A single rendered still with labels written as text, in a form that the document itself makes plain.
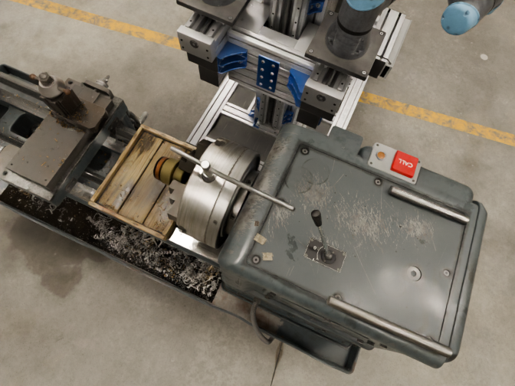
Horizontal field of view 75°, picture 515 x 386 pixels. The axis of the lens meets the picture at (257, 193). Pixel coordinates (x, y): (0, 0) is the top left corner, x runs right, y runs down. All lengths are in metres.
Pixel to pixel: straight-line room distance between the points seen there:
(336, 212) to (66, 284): 1.75
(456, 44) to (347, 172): 2.58
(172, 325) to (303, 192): 1.40
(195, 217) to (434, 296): 0.61
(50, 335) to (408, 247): 1.92
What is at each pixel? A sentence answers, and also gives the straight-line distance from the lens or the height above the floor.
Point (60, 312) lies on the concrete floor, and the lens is 2.27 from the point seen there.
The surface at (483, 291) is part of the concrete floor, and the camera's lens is 2.54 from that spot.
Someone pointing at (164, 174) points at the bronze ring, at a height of 1.11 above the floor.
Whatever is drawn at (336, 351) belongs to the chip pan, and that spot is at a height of 0.54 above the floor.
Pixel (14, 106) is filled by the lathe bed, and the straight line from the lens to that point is 1.69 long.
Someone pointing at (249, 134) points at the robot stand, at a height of 0.21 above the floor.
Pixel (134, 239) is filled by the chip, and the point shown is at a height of 0.58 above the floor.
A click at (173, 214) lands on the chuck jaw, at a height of 1.12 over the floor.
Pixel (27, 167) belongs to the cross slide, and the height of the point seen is 0.97.
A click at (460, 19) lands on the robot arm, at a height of 1.48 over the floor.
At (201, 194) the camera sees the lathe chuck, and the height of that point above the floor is 1.22.
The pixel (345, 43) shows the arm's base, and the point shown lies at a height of 1.22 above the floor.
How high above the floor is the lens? 2.04
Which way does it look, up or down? 69 degrees down
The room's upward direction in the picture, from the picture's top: 9 degrees clockwise
